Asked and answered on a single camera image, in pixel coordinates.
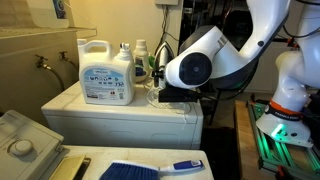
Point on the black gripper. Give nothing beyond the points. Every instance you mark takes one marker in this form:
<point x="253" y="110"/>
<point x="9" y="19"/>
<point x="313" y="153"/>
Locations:
<point x="180" y="95"/>

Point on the green plastic bottle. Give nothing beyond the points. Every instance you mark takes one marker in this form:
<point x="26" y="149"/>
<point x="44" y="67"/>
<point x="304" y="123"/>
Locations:
<point x="151" y="61"/>

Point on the small white detergent bottle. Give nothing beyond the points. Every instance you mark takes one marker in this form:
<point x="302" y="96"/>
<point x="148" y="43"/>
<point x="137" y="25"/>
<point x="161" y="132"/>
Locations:
<point x="141" y="53"/>

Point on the large white detergent jug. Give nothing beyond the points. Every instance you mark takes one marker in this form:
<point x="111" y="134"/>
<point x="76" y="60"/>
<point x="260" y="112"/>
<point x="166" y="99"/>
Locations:
<point x="106" y="83"/>

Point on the white front-load washing machine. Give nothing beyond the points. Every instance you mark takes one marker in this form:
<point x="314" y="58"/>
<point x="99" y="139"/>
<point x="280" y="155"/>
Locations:
<point x="116" y="126"/>

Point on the white top-load laundry machine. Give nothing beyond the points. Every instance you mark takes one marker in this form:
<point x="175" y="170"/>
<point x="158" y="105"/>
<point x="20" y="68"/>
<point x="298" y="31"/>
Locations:
<point x="140" y="158"/>

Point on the wooden table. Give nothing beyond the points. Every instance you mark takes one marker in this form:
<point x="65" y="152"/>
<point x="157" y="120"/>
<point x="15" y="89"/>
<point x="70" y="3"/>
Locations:
<point x="245" y="146"/>

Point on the brass lint tray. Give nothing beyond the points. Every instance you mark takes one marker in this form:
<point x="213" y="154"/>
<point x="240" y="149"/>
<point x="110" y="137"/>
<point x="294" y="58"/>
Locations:
<point x="68" y="168"/>

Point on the white box with blue label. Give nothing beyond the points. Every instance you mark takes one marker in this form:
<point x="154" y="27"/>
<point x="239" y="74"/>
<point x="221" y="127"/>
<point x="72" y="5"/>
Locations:
<point x="43" y="15"/>

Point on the black stand with orange knob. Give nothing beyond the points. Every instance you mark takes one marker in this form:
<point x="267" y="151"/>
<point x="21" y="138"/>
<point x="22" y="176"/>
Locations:
<point x="292" y="42"/>

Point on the white round machine dial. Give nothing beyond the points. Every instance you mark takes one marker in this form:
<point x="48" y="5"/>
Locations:
<point x="21" y="147"/>

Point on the white wall junction box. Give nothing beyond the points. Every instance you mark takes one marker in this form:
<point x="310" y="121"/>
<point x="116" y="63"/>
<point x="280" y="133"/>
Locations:
<point x="166" y="2"/>

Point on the dark wall water tap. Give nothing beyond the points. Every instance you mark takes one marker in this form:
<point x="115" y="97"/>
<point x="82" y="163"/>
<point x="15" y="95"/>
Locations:
<point x="63" y="55"/>
<point x="40" y="61"/>

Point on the white wall shelf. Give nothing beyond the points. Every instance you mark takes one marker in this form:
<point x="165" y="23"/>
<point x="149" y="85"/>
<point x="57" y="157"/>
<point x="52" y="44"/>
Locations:
<point x="40" y="31"/>

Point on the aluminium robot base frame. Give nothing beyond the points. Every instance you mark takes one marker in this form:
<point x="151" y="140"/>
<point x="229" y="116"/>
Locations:
<point x="266" y="153"/>

